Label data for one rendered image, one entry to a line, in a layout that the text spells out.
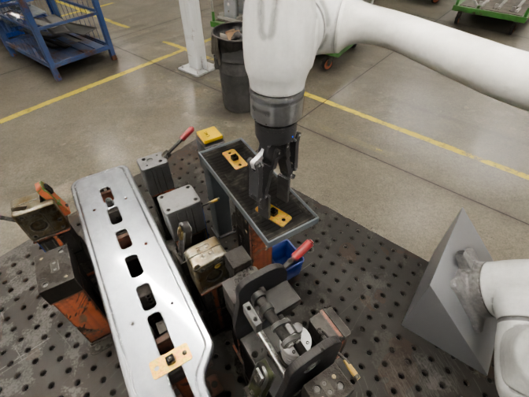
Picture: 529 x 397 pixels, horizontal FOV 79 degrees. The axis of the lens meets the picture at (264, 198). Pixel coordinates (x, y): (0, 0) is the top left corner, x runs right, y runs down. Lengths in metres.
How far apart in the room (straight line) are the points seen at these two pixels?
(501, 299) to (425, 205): 1.65
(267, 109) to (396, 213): 2.04
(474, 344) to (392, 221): 1.39
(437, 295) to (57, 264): 0.98
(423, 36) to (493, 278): 0.71
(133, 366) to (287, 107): 0.60
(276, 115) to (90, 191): 0.78
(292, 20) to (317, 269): 0.92
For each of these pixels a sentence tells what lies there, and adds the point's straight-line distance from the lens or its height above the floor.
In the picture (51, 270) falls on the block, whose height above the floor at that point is 1.03.
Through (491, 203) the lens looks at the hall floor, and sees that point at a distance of 2.90.
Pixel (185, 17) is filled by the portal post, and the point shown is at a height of 0.59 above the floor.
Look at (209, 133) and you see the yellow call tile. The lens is 1.01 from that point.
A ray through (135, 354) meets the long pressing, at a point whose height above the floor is 1.00.
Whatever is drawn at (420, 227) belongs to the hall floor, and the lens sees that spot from 2.47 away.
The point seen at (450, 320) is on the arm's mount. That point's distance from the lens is 1.07.
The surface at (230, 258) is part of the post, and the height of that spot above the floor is 1.10.
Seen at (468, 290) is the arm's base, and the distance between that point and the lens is 1.10.
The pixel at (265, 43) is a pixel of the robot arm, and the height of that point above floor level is 1.55.
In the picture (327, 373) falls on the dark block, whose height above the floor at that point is 1.12.
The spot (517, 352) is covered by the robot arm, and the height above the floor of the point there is 0.99.
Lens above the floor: 1.72
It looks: 45 degrees down
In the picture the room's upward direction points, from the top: straight up
